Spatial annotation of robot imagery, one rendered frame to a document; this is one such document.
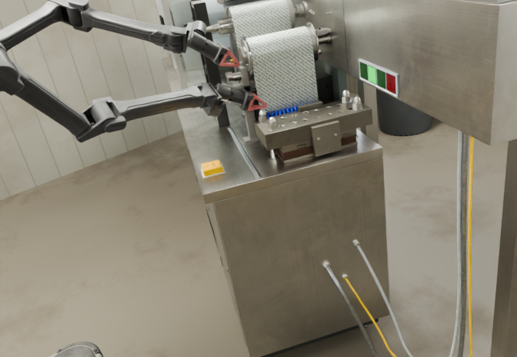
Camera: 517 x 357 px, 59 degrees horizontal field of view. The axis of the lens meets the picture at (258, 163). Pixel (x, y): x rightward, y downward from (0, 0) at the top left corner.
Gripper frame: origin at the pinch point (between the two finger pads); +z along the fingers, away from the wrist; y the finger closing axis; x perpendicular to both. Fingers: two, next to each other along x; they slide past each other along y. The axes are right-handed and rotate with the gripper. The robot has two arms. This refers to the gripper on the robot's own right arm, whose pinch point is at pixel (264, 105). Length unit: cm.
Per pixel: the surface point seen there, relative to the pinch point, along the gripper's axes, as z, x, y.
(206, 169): -16.8, -26.0, 12.7
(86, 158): -55, -146, -259
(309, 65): 11.3, 19.7, 0.3
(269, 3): -3.6, 35.6, -26.4
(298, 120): 9.0, 1.0, 14.0
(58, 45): -99, -52, -263
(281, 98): 5.6, 4.7, 0.3
